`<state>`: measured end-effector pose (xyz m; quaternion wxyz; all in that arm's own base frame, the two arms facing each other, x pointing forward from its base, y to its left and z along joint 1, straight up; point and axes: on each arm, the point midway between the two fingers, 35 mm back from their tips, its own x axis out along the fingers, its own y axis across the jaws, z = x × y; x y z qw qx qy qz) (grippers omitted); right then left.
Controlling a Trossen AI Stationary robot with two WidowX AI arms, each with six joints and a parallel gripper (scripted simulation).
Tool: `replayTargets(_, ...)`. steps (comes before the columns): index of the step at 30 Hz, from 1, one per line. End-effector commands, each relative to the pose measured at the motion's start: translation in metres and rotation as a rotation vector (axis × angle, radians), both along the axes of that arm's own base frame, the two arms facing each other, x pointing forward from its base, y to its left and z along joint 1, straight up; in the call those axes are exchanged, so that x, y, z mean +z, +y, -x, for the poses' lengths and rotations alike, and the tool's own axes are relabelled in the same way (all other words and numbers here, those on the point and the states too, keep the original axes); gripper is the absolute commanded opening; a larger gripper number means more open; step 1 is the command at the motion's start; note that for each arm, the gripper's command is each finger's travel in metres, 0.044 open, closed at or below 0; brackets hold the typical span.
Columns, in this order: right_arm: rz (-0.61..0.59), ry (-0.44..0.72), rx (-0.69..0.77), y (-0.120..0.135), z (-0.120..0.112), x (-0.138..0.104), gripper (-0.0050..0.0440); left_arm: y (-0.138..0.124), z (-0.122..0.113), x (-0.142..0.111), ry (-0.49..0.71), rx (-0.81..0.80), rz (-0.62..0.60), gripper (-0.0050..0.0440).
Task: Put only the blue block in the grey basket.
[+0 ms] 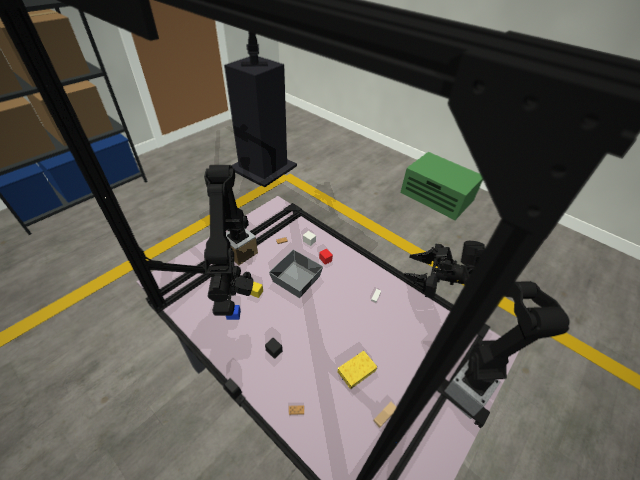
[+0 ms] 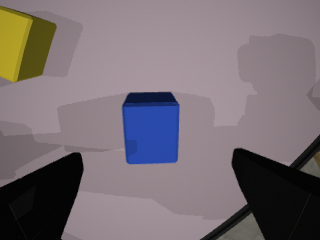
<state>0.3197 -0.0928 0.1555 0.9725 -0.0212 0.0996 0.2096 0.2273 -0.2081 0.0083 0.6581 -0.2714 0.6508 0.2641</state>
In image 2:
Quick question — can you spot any yellow block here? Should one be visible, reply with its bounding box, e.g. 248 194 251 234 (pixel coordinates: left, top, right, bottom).
0 6 57 82

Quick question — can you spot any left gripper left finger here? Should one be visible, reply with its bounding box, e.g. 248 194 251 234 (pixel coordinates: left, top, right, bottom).
0 152 84 240

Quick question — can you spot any blue block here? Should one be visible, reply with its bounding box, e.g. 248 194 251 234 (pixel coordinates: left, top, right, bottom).
122 92 179 164

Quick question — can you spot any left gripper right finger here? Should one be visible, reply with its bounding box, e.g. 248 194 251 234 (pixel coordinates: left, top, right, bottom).
232 148 320 240

